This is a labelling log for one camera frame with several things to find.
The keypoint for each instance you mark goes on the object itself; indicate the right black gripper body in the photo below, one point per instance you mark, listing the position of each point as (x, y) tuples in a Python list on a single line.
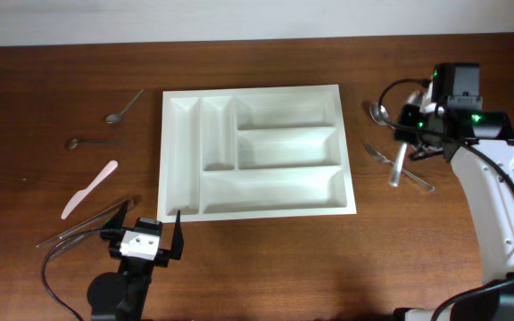
[(424, 152)]

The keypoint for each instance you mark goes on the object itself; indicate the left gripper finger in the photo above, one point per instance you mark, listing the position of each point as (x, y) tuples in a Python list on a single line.
[(177, 244), (113, 226)]

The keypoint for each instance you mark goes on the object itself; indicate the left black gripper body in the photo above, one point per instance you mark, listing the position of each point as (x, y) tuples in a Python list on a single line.
[(163, 257)]

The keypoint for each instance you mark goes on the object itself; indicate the steel tablespoon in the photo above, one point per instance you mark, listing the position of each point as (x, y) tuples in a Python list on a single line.
[(396, 171), (379, 114)]

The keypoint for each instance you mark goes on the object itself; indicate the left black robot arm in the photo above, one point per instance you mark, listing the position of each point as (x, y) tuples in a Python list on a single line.
[(121, 295)]

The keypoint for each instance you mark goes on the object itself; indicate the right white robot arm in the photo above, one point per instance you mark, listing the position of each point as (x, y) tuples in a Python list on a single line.
[(483, 161)]

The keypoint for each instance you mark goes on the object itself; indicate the long steel tongs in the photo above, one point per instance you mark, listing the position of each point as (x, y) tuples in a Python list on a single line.
[(93, 221)]

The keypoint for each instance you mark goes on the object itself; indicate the pink plastic knife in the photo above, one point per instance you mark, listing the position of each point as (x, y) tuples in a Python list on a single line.
[(80, 195)]

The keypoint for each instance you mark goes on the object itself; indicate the steel fork middle right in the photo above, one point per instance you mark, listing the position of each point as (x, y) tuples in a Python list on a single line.
[(381, 158)]

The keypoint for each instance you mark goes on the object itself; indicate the small dark teaspoon lower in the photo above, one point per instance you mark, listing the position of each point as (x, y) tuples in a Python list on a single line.
[(75, 142)]

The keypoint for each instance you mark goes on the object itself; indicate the small steel teaspoon upper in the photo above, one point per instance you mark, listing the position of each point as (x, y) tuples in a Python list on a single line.
[(117, 117)]

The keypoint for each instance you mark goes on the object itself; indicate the white plastic cutlery tray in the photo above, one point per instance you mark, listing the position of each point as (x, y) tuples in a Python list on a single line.
[(246, 153)]

